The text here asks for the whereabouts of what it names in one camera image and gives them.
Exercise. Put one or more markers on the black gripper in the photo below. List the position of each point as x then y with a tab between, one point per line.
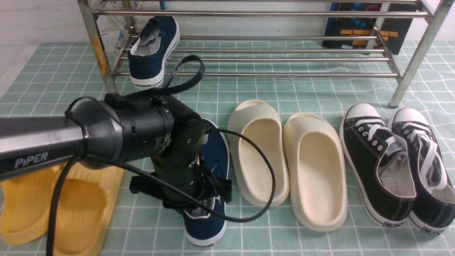
203	178

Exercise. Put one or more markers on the navy canvas sneaker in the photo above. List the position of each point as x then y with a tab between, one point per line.
202	228
148	53

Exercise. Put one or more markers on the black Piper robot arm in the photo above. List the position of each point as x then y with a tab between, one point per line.
120	130

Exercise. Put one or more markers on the steel shoe rack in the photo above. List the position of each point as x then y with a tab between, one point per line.
376	42

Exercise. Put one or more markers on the cream foam slide left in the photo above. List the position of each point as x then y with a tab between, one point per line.
260	123

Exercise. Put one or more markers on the cream foam slide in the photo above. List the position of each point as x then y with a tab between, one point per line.
317	172
260	123

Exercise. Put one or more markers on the yellow ridged slipper right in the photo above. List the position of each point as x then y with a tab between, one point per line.
85	210

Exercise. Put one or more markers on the yellow ridged slipper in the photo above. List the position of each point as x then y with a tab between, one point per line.
85	210
25	213

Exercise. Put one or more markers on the cream foam slide right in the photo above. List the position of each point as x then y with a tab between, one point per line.
317	172

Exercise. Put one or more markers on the yellow ridged slipper left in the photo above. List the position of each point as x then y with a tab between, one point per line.
25	213

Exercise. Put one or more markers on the black canvas sneaker left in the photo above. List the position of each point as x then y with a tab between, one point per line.
379	161

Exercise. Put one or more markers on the black canvas sneaker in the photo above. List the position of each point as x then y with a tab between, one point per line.
379	161
434	207

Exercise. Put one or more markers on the black canvas sneaker right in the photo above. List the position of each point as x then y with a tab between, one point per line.
434	207

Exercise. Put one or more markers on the dark image processing book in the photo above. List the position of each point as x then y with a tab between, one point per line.
393	30

